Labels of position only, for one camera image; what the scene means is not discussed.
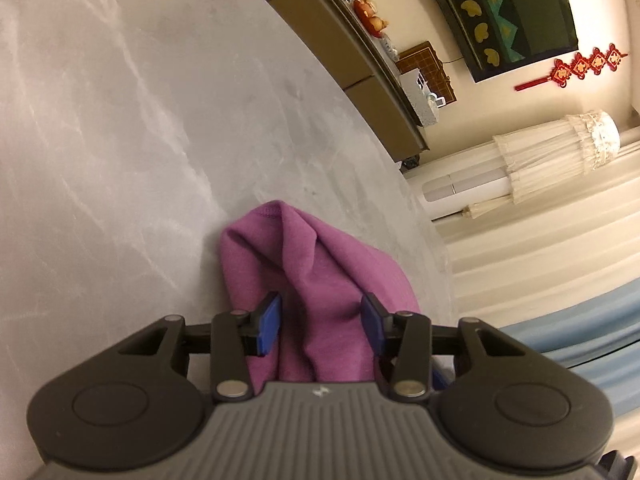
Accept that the black teal yellow wall hanging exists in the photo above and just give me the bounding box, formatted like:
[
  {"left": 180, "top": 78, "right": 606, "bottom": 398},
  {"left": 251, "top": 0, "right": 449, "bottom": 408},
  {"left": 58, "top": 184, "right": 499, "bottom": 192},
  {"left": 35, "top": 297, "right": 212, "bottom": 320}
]
[{"left": 412, "top": 0, "right": 580, "bottom": 85}]

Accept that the brown wooden grid board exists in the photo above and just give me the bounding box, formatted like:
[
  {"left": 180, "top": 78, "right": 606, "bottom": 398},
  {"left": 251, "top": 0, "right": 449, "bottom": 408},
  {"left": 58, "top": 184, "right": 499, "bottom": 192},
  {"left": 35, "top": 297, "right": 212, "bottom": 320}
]
[{"left": 397, "top": 41, "right": 457, "bottom": 107}]

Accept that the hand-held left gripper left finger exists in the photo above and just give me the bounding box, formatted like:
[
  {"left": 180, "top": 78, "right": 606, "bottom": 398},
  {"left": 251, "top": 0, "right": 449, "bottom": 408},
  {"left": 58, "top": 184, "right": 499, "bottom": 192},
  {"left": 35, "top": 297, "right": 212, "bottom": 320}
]
[{"left": 117, "top": 291, "right": 283, "bottom": 403}]

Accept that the white standing air conditioner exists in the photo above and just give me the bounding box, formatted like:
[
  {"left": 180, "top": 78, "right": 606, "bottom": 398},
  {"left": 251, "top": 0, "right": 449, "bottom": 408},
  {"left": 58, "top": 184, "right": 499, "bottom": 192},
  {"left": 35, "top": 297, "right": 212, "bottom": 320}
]
[{"left": 422, "top": 130, "right": 640, "bottom": 222}]

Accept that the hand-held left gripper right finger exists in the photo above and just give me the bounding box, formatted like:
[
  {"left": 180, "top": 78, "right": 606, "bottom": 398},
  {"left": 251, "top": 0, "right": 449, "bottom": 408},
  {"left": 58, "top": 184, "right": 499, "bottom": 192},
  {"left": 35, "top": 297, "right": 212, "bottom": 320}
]
[{"left": 360, "top": 292, "right": 527, "bottom": 403}]

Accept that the white lace cover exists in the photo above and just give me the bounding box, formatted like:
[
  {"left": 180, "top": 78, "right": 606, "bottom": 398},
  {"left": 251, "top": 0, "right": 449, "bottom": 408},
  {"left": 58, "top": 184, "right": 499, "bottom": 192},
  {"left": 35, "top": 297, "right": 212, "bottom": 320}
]
[{"left": 492, "top": 109, "right": 622, "bottom": 206}]

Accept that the light blue curtain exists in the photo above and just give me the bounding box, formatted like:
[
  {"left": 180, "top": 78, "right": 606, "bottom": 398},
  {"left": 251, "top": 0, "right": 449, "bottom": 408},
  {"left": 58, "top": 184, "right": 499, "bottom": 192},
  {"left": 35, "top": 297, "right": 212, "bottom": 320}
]
[{"left": 499, "top": 280, "right": 640, "bottom": 417}]

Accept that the white curtain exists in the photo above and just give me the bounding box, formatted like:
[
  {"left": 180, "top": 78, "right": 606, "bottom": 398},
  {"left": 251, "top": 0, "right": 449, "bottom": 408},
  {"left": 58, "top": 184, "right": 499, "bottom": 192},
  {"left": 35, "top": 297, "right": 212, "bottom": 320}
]
[{"left": 434, "top": 180, "right": 640, "bottom": 345}]

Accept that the purple garment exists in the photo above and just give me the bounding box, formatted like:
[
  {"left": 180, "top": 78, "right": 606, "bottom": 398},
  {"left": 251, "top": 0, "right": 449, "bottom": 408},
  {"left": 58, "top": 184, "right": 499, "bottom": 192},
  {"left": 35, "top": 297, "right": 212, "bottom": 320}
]
[{"left": 220, "top": 200, "right": 422, "bottom": 393}]

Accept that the long brown grey sideboard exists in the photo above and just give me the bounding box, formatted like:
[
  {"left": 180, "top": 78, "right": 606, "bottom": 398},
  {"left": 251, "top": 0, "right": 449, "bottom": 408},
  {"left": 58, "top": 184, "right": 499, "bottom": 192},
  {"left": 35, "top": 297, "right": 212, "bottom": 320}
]
[{"left": 262, "top": 0, "right": 431, "bottom": 164}]

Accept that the white speckled box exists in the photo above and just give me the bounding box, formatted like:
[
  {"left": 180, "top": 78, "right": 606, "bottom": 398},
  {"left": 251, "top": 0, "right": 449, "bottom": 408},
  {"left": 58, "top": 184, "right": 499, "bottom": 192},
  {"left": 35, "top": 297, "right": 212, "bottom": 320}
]
[{"left": 399, "top": 69, "right": 444, "bottom": 127}]

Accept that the red knot wall decoration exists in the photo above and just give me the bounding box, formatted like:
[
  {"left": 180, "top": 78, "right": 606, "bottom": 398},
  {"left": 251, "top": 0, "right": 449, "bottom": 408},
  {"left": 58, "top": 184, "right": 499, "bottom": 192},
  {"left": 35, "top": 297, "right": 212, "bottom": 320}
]
[{"left": 515, "top": 44, "right": 629, "bottom": 93}]

